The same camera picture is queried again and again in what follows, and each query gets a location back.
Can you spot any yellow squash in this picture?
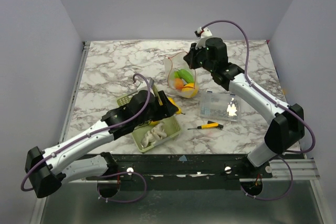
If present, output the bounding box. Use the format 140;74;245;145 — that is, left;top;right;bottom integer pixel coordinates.
149;121;160;126

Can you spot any yellow lemon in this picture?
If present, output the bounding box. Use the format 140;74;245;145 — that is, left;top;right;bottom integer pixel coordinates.
168;97;185;115

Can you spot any green perforated plastic basket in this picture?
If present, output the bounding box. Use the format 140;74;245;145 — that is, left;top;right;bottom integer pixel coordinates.
126;91;181;153

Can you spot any green bitter cucumber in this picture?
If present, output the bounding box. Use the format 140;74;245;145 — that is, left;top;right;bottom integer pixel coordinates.
179;69;194;83

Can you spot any peach fruit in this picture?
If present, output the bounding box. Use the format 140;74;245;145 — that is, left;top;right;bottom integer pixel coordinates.
174;78;184;90

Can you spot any orange fruit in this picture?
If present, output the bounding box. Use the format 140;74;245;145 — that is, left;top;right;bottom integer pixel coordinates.
182;83;196;92

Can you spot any clear zip bag orange zipper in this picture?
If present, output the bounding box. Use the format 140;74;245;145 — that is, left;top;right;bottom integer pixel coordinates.
163;51;199;99

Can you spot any light green pepper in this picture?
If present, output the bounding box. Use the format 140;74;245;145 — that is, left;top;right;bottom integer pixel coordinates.
173;71;181;79

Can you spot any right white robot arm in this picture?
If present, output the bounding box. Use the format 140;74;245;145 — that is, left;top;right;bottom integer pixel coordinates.
183;37;305;178

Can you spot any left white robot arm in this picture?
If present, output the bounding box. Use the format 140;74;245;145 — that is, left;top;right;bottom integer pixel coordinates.
21;90;178;198

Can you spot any white mushroom cluster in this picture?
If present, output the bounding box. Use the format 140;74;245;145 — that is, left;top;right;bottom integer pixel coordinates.
141;123;167;148

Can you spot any clear plastic parts box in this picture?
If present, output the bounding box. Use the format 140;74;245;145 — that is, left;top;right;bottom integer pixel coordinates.
199;91;241;122

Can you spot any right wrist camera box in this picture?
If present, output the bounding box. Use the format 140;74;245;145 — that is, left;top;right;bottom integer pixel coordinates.
195;27;213;50

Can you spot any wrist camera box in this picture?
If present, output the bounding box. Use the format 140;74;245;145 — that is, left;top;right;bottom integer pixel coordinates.
195;27;213;50
134;78;154;91

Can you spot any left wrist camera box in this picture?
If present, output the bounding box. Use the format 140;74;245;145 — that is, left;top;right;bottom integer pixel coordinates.
134;78;154;91

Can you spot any purple cable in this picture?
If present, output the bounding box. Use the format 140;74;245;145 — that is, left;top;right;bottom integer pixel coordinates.
239;155;293;201
20;73;152;191
97;168;150;204
195;20;316;154

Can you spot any yellow handled screwdriver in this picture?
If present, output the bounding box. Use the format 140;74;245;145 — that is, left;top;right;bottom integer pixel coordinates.
188;121;224;130

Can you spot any black mounting rail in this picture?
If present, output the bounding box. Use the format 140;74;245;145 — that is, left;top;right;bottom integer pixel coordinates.
86;154;272;191

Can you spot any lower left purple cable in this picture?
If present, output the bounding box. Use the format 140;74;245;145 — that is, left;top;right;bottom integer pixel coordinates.
97;168;150;204

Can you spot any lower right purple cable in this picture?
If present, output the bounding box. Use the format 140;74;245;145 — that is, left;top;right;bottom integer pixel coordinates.
239;155;293;201

